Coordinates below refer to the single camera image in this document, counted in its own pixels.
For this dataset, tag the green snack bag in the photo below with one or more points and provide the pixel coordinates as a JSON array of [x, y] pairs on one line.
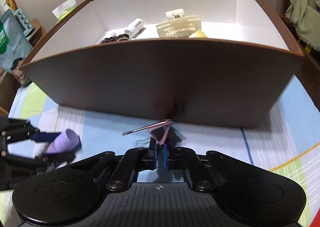
[[14, 48]]

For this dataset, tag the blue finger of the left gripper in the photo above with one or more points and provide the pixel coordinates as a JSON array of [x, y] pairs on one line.
[[45, 137]]

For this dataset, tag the green carded balm package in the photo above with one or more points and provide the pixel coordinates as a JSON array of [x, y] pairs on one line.
[[198, 34]]

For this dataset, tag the green tissue pack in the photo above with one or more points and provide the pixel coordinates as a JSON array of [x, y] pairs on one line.
[[64, 9]]

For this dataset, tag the brown cardboard box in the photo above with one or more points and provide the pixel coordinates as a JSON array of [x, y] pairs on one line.
[[231, 78]]

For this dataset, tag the checkered tablecloth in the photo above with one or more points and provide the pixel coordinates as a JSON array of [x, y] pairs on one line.
[[286, 142]]

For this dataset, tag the purple roll bottle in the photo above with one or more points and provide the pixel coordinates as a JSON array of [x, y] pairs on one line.
[[66, 141]]

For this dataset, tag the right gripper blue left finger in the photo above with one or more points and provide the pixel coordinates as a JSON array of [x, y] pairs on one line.
[[133, 162]]

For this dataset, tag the small white bottle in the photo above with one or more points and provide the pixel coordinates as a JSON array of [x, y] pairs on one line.
[[134, 27]]

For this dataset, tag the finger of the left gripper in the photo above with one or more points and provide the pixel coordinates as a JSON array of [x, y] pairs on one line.
[[56, 158]]

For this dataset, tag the beige hair claw clip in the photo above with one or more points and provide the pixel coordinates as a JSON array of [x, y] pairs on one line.
[[178, 25]]

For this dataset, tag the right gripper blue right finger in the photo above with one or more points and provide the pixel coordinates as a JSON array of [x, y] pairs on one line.
[[186, 160]]

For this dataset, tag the teal toaster oven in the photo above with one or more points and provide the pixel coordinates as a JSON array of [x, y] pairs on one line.
[[24, 23]]

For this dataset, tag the purple velvet scrunchie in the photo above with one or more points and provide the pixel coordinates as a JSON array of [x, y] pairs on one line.
[[122, 37]]

